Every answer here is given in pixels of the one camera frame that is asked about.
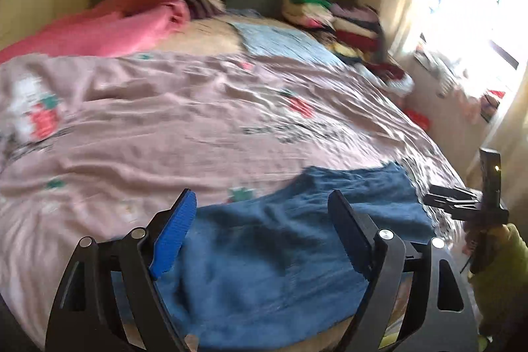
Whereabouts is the blue denim pants lace trim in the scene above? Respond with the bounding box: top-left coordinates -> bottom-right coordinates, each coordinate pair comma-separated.
157,164 -> 434,351

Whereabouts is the green right sleeve forearm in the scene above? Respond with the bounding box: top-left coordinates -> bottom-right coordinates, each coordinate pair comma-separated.
469,223 -> 527,351

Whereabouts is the right hand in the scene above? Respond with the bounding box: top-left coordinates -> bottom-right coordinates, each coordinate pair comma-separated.
463,222 -> 480,256

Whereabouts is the pink strawberry print bedspread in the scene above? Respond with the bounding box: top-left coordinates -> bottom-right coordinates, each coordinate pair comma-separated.
1,53 -> 462,350

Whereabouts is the clutter on window sill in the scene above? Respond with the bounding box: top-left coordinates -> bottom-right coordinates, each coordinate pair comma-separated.
412,35 -> 506,124

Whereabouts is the light blue knitted cloth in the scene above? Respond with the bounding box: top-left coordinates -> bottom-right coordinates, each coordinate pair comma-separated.
231,22 -> 344,67

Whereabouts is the pink blanket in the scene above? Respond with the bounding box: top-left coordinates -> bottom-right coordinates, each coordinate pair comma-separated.
1,0 -> 191,63

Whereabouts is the pile of folded clothes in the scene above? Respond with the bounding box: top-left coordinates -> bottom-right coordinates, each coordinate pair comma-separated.
282,0 -> 414,101

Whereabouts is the striped dark pillow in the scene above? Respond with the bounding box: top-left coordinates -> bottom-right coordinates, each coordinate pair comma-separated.
182,0 -> 225,20

